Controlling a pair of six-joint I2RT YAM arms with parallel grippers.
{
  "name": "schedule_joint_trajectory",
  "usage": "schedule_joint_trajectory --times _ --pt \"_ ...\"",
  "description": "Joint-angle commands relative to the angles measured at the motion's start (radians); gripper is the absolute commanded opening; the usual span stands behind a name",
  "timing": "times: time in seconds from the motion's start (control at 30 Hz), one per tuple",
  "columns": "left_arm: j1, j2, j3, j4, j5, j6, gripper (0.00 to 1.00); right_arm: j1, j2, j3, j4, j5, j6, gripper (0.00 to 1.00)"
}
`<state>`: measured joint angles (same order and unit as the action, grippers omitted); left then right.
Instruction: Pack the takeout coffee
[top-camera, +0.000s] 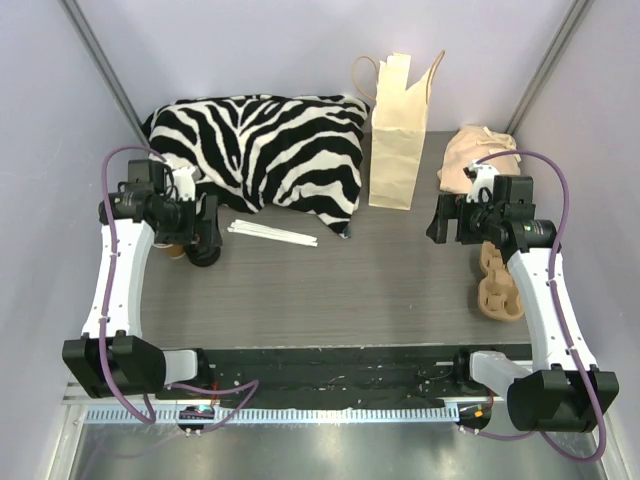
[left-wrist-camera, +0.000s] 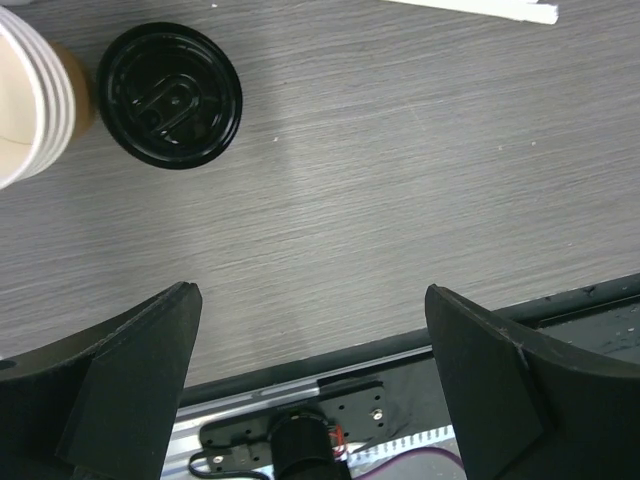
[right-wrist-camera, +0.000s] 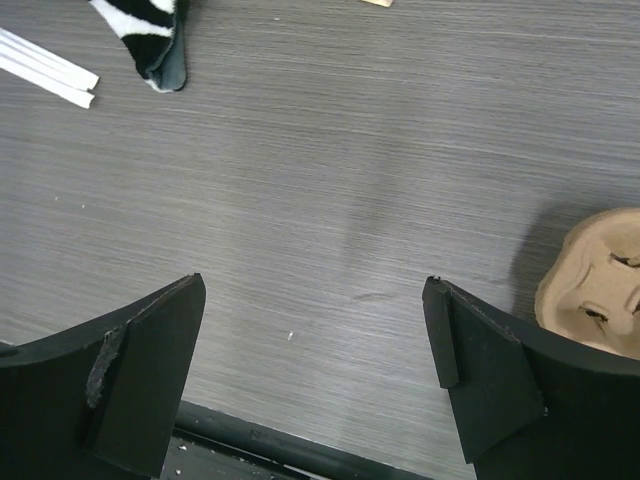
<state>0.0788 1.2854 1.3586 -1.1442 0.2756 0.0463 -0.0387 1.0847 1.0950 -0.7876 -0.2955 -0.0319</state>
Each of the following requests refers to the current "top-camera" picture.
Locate black lid stack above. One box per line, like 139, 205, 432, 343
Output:
185, 246, 221, 268

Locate brown paper cups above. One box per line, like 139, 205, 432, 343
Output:
162, 244, 185, 260

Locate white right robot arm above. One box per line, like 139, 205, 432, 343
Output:
426, 175, 619, 433

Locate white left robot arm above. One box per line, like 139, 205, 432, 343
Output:
62, 159, 223, 399

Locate white paper straw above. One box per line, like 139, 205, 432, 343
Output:
227, 219, 318, 247

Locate cardboard cup carrier tray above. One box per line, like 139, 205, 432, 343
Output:
477, 241, 524, 323

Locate cream paper bag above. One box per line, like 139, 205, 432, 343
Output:
356, 51, 445, 211

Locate zebra print cushion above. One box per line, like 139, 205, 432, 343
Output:
141, 94, 370, 239

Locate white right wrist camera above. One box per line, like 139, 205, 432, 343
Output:
464, 160, 499, 203

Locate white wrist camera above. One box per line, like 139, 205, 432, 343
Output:
464, 160, 499, 203
164, 165, 201, 201

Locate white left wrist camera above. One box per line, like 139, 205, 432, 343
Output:
164, 165, 201, 201

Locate beige cloth drawstring pouch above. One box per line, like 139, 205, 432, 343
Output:
437, 125, 517, 194

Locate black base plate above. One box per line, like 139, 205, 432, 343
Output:
193, 345, 489, 410

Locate white slotted cable duct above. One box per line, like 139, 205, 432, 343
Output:
84, 405, 460, 425

